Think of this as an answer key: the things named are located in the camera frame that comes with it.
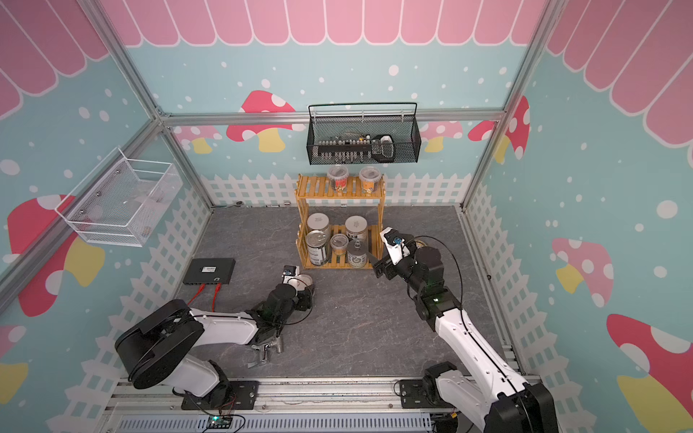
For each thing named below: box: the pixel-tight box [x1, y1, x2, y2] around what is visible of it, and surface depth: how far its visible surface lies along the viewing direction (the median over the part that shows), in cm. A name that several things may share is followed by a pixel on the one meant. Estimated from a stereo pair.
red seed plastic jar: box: [326, 165, 350, 194], surface depth 85 cm
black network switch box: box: [182, 257, 237, 285], surface depth 99 cm
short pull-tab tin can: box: [347, 239, 369, 268], surface depth 96 cm
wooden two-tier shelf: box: [294, 173, 387, 270], surface depth 91 cm
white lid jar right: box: [344, 214, 369, 239], surface depth 101 cm
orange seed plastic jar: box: [359, 165, 382, 196], surface depth 85 cm
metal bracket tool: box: [247, 336, 284, 369], surface depth 83 cm
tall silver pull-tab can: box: [304, 229, 328, 267], surface depth 95 cm
